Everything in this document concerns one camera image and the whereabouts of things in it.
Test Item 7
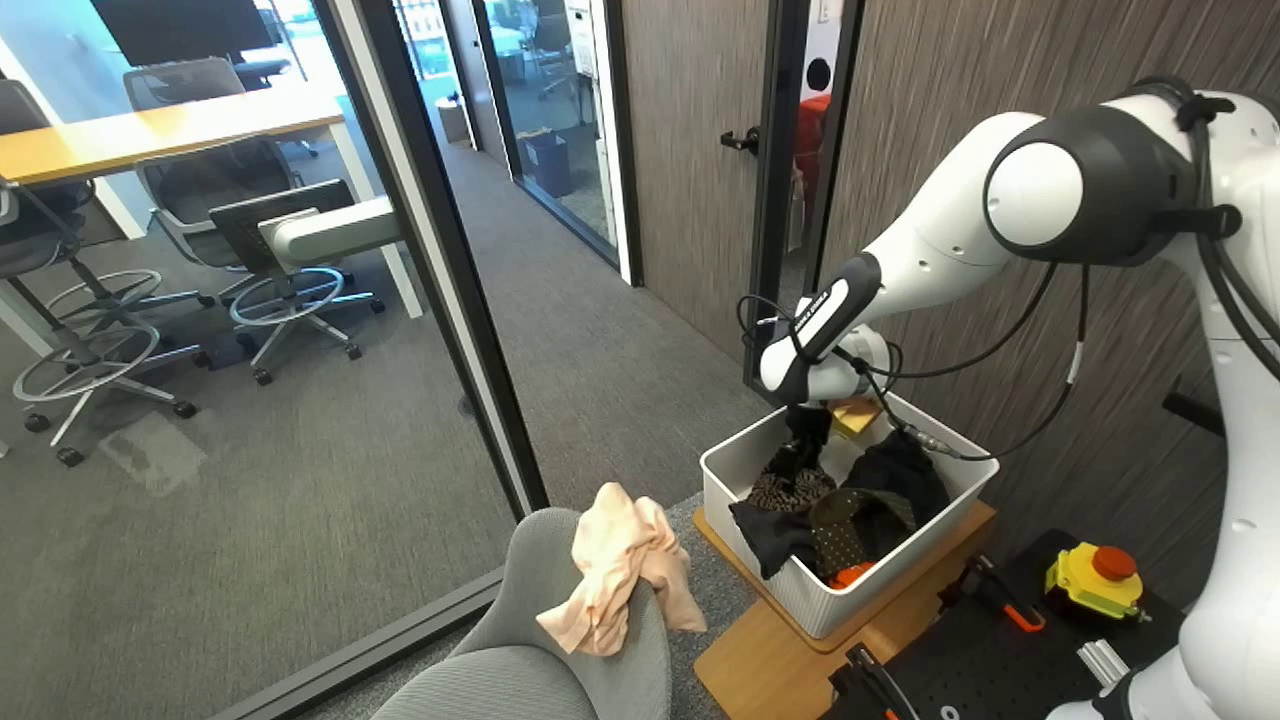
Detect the black monitor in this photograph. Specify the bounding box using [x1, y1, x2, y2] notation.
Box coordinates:
[86, 0, 297, 71]

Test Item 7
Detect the dark navy cloth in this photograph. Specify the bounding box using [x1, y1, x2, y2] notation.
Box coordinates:
[728, 404, 950, 582]

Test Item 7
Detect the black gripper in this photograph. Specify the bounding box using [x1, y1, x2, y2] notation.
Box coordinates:
[782, 396, 841, 454]

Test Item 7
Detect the orange handled tool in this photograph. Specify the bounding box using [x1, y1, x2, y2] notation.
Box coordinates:
[975, 555, 1050, 638]

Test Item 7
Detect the orange cloth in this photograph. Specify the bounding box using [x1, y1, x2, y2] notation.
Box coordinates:
[829, 555, 881, 593]

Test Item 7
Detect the pale pink cloth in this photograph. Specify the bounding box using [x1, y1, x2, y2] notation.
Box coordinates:
[537, 476, 711, 659]

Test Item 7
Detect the black door handle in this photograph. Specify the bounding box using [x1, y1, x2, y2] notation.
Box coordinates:
[716, 120, 766, 160]

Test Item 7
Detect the black tool mat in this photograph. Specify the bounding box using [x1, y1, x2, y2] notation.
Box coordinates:
[885, 529, 1194, 720]

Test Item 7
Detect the white plastic storage box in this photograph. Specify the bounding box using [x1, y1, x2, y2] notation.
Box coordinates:
[696, 392, 1002, 643]

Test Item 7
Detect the wooden office desk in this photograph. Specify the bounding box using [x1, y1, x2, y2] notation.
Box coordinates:
[0, 90, 431, 323]

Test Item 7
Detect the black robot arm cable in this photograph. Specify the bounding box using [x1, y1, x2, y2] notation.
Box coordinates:
[730, 254, 1096, 469]

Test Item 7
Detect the red wall object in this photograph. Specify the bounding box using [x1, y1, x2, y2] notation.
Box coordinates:
[794, 87, 834, 205]

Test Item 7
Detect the green polka dot cloth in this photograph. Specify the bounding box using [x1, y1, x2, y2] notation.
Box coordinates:
[794, 492, 885, 572]

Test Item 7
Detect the yellow emergency stop button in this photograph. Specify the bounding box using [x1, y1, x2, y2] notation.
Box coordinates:
[1041, 538, 1151, 624]

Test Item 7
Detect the small white block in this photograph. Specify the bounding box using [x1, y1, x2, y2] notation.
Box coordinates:
[1077, 637, 1137, 693]

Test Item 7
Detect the grey upholstered chair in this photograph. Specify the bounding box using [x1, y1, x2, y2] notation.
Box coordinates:
[366, 505, 674, 720]

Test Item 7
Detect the black drafting stool chair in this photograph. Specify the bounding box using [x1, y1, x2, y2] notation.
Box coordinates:
[0, 71, 213, 472]

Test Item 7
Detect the black office chair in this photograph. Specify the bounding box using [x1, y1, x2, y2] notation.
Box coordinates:
[118, 52, 392, 392]

